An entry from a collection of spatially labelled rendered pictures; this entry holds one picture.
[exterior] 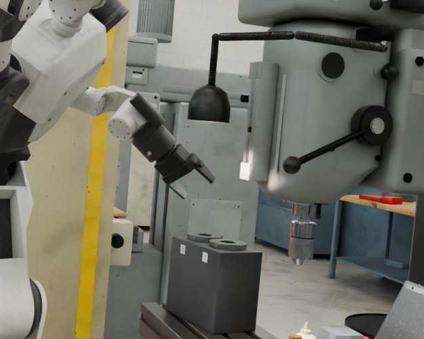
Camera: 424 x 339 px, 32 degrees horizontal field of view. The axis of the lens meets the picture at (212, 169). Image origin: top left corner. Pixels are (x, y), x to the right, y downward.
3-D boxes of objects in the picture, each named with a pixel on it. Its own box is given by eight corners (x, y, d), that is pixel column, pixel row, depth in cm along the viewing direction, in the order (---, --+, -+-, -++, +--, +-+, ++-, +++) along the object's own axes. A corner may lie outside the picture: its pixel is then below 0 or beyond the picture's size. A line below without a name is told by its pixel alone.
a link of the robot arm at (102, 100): (134, 137, 180) (85, 118, 182) (149, 118, 187) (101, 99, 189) (138, 117, 176) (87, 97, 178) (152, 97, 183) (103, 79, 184)
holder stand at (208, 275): (213, 335, 164) (220, 247, 163) (165, 310, 182) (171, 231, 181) (256, 331, 171) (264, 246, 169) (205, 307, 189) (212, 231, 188)
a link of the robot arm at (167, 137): (159, 193, 187) (128, 160, 183) (173, 171, 194) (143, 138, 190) (192, 174, 179) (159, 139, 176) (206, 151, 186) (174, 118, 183)
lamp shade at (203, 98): (178, 118, 124) (181, 82, 124) (206, 121, 129) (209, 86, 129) (210, 121, 119) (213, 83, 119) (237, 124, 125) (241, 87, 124)
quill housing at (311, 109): (288, 204, 122) (307, 12, 121) (239, 191, 141) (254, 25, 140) (383, 209, 129) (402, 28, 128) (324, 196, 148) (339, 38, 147)
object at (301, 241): (283, 255, 137) (286, 224, 137) (305, 255, 139) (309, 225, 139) (294, 259, 133) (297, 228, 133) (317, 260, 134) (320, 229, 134)
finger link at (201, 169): (210, 185, 184) (193, 168, 182) (214, 177, 186) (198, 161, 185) (214, 183, 183) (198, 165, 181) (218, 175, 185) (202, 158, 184)
